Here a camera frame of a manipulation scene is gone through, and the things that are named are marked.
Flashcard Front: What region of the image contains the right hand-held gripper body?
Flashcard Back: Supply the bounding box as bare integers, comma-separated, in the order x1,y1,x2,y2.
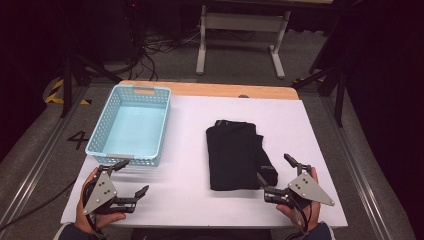
264,163,336,210

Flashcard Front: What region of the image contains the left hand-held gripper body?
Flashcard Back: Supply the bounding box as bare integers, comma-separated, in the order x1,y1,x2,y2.
82,164,138,216

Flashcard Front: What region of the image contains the black garment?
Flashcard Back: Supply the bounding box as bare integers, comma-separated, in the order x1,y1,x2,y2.
205,119,279,192

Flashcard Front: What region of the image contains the person's left hand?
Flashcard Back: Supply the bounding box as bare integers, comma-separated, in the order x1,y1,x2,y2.
74,167,127,235

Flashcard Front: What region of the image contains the person's right hand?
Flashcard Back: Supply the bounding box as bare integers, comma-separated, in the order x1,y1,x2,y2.
275,167,322,233

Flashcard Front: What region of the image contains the light blue plastic basket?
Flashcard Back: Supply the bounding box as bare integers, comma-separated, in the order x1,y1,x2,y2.
84,84,172,168

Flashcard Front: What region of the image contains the white table mat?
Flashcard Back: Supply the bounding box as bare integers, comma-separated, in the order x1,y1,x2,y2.
60,94,349,230

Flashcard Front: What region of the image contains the black metal stand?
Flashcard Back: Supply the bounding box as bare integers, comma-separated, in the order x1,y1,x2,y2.
292,19,348,128

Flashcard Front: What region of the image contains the yellow black hazard tape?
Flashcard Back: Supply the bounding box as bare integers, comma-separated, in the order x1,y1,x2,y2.
44,78,93,106

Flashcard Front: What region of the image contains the black tripod stand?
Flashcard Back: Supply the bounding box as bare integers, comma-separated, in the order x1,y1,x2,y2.
53,0,123,119

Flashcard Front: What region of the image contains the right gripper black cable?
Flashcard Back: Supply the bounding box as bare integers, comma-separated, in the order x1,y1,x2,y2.
285,195,313,240

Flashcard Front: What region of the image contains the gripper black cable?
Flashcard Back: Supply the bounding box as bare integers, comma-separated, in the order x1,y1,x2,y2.
285,195,313,240
82,179,103,239

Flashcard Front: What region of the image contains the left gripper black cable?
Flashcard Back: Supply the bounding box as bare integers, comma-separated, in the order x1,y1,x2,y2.
82,179,103,239

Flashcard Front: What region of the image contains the aluminium floor rail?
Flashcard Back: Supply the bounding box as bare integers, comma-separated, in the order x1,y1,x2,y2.
0,85,88,231
320,95,392,240

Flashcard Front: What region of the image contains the black floor cable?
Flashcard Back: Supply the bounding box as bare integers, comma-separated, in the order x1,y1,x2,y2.
0,177,78,233

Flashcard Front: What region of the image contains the bundle of black cables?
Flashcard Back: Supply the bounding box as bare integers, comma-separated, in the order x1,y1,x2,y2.
121,0,201,82

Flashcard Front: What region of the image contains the white metal desk frame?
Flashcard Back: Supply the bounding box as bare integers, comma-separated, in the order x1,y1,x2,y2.
195,0,292,80

